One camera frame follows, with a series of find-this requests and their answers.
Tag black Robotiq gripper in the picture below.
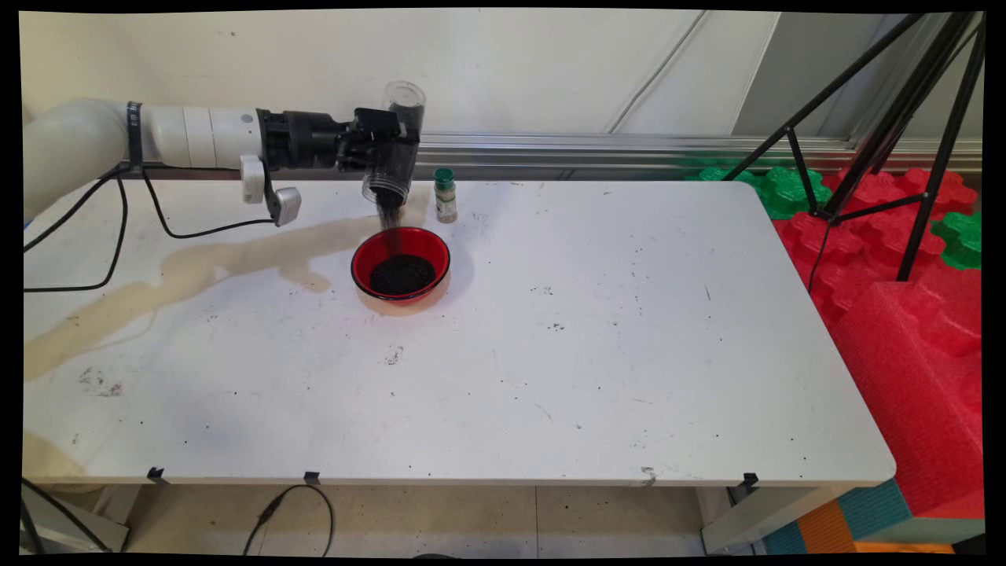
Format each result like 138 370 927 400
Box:
256 106 421 174

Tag thin grey wall cable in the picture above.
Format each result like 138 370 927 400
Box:
608 11 706 134

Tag large red foam block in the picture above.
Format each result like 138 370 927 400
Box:
832 281 985 520

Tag black seeds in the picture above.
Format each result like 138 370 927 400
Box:
368 189 438 297

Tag clear plastic jar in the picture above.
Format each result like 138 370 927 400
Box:
361 80 428 208

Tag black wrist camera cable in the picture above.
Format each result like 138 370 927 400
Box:
140 167 277 240

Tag orange foam strip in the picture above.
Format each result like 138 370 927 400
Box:
853 541 956 555

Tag black cable with metal connector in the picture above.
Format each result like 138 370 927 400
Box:
22 478 112 553

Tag blue foam mat tile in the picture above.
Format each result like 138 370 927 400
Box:
761 519 810 556

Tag black tripod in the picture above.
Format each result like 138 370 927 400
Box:
721 12 986 284

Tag orange foam mat tile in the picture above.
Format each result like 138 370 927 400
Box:
795 500 859 555

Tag teal foam mat tile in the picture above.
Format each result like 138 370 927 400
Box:
835 478 914 543

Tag silver white wrist camera box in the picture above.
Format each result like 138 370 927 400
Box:
240 153 303 229

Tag red bowl with black rim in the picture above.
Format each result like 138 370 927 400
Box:
351 226 452 306

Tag thin black tripod cable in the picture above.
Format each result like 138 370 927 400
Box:
808 220 834 293

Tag aluminium wall rail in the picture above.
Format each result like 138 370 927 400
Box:
24 127 983 175

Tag green foam block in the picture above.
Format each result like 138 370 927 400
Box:
684 165 759 188
758 165 832 221
931 211 983 270

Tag dark cable strap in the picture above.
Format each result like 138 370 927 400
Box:
126 101 145 170

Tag black floor cable with plug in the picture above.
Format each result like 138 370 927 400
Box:
242 484 335 557

